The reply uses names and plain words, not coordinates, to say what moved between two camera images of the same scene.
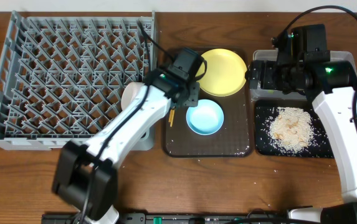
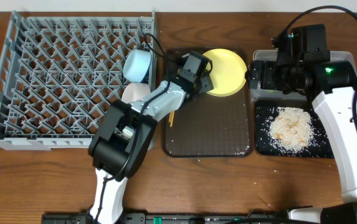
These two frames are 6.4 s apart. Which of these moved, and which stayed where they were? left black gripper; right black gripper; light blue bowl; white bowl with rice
Moved: light blue bowl; left black gripper
Stayed: right black gripper; white bowl with rice
